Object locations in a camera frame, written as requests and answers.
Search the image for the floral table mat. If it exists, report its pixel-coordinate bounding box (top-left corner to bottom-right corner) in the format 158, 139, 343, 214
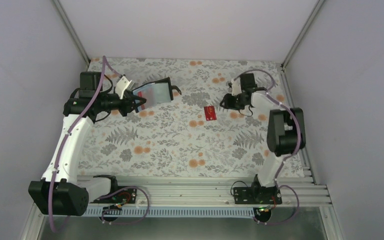
78, 58, 285, 178

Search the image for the aluminium rail frame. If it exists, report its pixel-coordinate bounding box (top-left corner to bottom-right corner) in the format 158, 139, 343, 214
34, 177, 332, 208

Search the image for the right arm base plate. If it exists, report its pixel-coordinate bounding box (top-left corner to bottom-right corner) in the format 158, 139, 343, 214
231, 186, 283, 205

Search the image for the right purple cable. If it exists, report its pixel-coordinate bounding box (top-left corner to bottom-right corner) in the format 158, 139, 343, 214
233, 68, 302, 226

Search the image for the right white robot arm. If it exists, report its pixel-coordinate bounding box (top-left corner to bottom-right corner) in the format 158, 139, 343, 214
220, 70, 306, 204

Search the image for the white slotted cable duct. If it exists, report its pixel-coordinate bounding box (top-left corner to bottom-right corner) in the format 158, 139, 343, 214
44, 206, 257, 219

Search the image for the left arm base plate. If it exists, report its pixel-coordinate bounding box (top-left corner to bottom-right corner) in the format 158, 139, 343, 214
92, 186, 138, 205

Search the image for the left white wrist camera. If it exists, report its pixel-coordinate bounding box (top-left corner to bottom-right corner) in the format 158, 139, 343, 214
113, 75, 134, 99

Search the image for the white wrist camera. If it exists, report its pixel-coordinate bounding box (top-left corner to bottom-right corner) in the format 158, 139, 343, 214
113, 75, 134, 99
228, 79, 243, 96

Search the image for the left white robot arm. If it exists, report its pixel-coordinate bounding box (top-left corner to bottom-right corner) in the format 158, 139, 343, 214
28, 71, 146, 216

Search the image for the black leather card holder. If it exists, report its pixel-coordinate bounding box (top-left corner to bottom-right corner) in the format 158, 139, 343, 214
132, 77, 182, 113

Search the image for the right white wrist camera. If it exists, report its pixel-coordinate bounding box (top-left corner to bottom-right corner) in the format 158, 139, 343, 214
228, 79, 243, 96

